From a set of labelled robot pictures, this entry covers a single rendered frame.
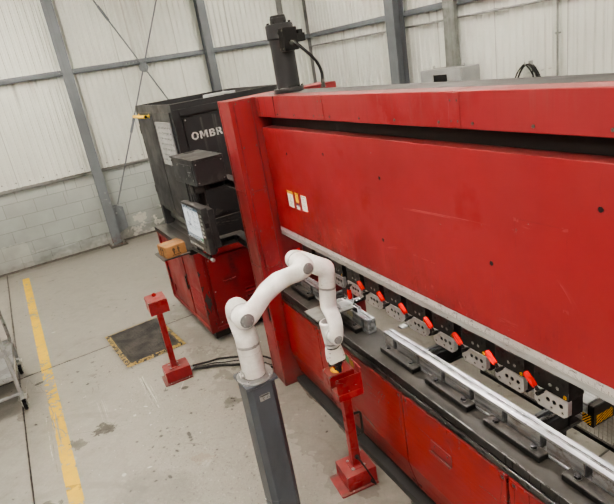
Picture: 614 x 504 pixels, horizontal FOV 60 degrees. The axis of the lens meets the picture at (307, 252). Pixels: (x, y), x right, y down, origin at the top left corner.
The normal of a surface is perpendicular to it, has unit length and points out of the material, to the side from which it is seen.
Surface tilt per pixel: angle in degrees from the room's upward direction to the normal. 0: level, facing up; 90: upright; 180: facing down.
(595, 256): 90
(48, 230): 90
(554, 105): 90
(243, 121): 90
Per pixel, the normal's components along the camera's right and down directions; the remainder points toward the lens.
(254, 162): 0.45, 0.24
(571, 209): -0.88, 0.29
